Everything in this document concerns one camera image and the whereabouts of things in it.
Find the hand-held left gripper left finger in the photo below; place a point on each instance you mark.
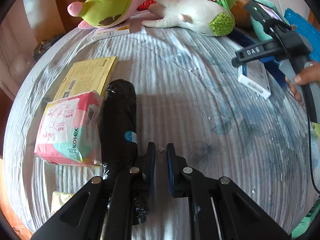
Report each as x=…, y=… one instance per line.
x=151, y=160

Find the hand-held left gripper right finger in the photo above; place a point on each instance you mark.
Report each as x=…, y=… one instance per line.
x=170, y=165

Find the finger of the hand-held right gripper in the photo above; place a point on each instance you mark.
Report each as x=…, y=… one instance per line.
x=238, y=58

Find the white and blue box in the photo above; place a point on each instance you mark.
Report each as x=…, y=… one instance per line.
x=257, y=80

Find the person's right hand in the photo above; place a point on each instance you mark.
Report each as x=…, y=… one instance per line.
x=306, y=76

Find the blue mat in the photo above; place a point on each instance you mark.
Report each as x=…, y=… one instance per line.
x=300, y=20

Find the teal plush toy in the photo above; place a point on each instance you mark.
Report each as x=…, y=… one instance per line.
x=261, y=30

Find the brown plush toy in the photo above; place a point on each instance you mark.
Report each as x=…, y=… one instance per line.
x=241, y=12

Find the black folded umbrella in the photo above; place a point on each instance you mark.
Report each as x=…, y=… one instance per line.
x=120, y=120

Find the white hand-shaped plush toy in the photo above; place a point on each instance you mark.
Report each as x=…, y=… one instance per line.
x=190, y=12

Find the pink sanitary pad packet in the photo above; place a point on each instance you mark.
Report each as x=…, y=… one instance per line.
x=65, y=130

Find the small tissue packet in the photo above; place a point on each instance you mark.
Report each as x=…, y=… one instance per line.
x=61, y=201

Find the flat yellow box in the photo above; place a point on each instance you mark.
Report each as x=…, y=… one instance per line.
x=87, y=75

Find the small white and yellow box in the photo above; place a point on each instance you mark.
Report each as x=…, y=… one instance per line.
x=112, y=32

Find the pink and green plush toy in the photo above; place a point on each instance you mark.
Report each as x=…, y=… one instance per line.
x=107, y=5

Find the green patterned cloth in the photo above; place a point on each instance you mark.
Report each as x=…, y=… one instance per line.
x=303, y=226

